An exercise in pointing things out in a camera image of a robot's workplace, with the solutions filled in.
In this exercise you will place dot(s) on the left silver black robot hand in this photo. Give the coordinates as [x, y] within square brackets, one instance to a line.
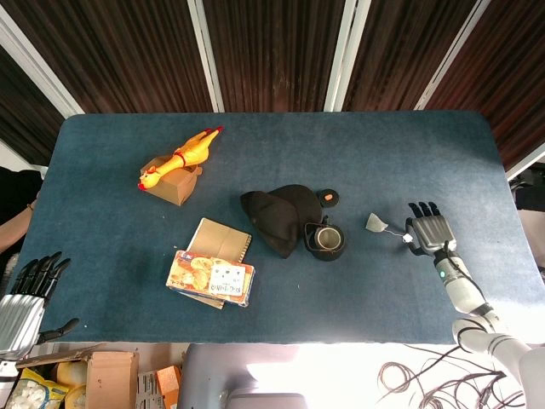
[19, 315]

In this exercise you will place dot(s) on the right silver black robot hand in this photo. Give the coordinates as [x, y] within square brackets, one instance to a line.
[433, 232]

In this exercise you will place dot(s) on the person forearm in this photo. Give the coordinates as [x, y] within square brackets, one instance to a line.
[13, 232]

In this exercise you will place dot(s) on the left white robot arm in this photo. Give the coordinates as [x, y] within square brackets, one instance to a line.
[6, 379]

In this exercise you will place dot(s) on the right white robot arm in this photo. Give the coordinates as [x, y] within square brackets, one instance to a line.
[466, 289]

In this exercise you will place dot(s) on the yellow snack bag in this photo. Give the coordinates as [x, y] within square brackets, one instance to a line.
[32, 389]

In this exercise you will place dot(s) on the black teapot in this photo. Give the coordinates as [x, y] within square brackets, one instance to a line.
[325, 245]

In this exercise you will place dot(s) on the blue table cloth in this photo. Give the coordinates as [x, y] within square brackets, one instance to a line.
[383, 149]

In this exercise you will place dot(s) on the black chair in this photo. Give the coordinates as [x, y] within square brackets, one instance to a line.
[530, 191]

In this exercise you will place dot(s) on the black lid with orange knob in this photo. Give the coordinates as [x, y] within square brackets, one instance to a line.
[328, 197]

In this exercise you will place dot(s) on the large open cardboard box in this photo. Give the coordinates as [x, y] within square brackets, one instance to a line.
[113, 377]

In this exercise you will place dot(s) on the person black shirt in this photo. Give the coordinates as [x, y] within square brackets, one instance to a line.
[15, 187]

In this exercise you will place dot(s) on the black cap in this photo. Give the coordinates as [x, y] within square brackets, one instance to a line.
[277, 217]

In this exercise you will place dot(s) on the small orange box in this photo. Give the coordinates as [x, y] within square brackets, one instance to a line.
[168, 381]

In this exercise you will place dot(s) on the orange biscuit box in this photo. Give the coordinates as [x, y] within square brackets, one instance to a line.
[204, 277]

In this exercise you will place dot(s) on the small brown cardboard box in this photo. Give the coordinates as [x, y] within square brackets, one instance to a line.
[179, 187]

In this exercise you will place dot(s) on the brown spiral notebook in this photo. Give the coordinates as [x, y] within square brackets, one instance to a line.
[219, 236]

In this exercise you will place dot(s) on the grey robot torso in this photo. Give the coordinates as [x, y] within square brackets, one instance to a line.
[238, 375]

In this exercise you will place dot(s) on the yellow rubber chicken toy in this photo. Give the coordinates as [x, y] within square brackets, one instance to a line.
[187, 153]

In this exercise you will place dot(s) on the white partition frame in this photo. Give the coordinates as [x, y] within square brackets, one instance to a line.
[528, 159]
[345, 55]
[451, 55]
[38, 68]
[206, 55]

